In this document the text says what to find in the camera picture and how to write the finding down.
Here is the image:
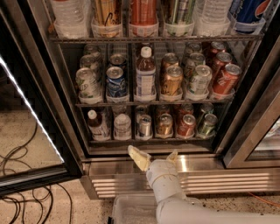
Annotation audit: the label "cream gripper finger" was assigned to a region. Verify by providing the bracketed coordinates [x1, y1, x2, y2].
[166, 150, 178, 164]
[128, 145, 151, 172]

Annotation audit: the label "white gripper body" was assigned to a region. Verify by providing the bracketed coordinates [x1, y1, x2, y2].
[146, 159, 186, 203]

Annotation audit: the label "orange can bottom shelf front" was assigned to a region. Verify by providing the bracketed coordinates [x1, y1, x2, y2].
[156, 113, 173, 138]

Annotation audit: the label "orange can shelf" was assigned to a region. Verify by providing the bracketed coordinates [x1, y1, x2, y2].
[129, 0, 158, 37]
[156, 113, 173, 138]

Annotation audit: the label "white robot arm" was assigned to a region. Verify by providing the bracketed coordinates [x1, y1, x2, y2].
[128, 145, 280, 224]

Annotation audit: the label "red can bottom shelf front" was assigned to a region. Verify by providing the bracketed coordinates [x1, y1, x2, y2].
[177, 114, 196, 137]

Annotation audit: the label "red can shelf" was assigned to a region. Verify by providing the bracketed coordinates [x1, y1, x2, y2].
[178, 103, 193, 117]
[211, 52, 233, 77]
[204, 41, 227, 65]
[177, 114, 196, 137]
[213, 64, 242, 95]

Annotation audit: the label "clear water bottle bottom shelf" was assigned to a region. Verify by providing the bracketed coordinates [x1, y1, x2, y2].
[114, 114, 131, 141]

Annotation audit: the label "silver can bottom shelf front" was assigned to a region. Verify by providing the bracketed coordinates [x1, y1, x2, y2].
[138, 115, 151, 138]

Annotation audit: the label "green can bottom shelf front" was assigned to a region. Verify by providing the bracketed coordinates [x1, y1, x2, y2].
[197, 114, 218, 138]

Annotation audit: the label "green can shelf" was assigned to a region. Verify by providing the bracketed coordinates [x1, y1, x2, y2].
[161, 0, 195, 37]
[197, 114, 218, 138]
[199, 102, 214, 119]

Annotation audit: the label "brown tea bottle bottom shelf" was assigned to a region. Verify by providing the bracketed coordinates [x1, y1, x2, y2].
[87, 109, 110, 141]

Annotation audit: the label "gold can middle shelf front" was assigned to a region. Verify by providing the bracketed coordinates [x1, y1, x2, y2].
[161, 65, 183, 96]

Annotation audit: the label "gold can shelf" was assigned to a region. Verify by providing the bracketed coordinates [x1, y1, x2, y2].
[161, 65, 183, 96]
[161, 52, 179, 73]

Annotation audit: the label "blue can middle shelf front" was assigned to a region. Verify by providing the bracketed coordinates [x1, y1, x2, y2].
[106, 66, 127, 98]

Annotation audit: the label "white can middle shelf front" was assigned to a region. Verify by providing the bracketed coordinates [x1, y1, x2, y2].
[187, 65, 212, 95]

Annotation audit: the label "white can shelf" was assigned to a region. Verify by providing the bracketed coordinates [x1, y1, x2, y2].
[184, 52, 206, 77]
[187, 65, 212, 95]

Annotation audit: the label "stainless steel fridge cabinet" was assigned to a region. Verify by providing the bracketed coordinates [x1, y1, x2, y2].
[5, 0, 280, 200]

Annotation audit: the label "right glass fridge door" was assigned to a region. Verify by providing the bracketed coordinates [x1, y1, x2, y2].
[223, 68, 280, 169]

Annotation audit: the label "tea bottle middle shelf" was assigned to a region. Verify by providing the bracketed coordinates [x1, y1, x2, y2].
[136, 46, 156, 102]

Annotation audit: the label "white green can middle front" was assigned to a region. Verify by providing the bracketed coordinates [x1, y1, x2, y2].
[75, 67, 100, 98]

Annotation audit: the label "white green can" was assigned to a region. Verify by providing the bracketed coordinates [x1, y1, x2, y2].
[75, 67, 100, 98]
[80, 54, 100, 75]

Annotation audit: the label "red can middle shelf front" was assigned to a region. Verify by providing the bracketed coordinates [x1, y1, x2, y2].
[213, 64, 242, 95]

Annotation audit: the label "open glass fridge door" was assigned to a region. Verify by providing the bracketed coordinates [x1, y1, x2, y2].
[0, 14, 81, 196]

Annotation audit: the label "red can middle shelf rear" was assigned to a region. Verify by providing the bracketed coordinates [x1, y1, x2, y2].
[204, 41, 227, 65]

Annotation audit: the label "yellow can top shelf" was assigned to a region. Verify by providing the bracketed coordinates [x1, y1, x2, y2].
[91, 0, 123, 39]

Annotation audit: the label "green can top shelf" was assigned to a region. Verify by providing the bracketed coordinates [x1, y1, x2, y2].
[161, 0, 195, 37]

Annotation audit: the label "orange can top shelf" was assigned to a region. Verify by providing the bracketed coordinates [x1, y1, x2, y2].
[129, 0, 158, 37]

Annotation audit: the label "blue pepsi can top shelf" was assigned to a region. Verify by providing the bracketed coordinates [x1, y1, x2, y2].
[229, 0, 270, 34]

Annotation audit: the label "clear plastic bin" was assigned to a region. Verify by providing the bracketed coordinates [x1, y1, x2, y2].
[107, 194, 205, 224]

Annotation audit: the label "clear water bottle top right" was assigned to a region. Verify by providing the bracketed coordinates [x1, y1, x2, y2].
[192, 0, 233, 37]

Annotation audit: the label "clear water bottle top left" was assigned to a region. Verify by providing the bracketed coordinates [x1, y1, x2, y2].
[50, 0, 89, 39]

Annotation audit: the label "orange floor cable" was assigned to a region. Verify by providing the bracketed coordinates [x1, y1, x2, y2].
[248, 191, 280, 208]

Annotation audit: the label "black floor cables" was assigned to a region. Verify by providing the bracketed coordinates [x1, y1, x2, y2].
[0, 122, 74, 224]

